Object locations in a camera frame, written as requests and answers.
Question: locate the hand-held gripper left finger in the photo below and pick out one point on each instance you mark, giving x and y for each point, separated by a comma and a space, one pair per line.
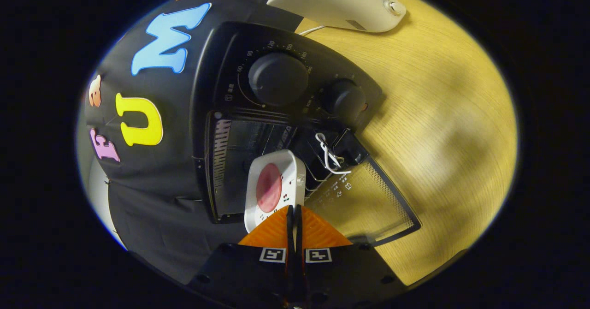
249, 272

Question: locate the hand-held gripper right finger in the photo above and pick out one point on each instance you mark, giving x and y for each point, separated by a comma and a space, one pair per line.
345, 272

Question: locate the pink ham slice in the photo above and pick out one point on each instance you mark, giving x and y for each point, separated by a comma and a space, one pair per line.
268, 188

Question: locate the white square plate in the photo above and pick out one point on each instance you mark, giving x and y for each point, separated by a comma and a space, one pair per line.
292, 170

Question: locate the black toaster oven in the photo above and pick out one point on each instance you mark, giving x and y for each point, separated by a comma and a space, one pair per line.
276, 78

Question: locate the white pop-up toaster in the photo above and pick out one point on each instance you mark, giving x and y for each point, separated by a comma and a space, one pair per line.
332, 2

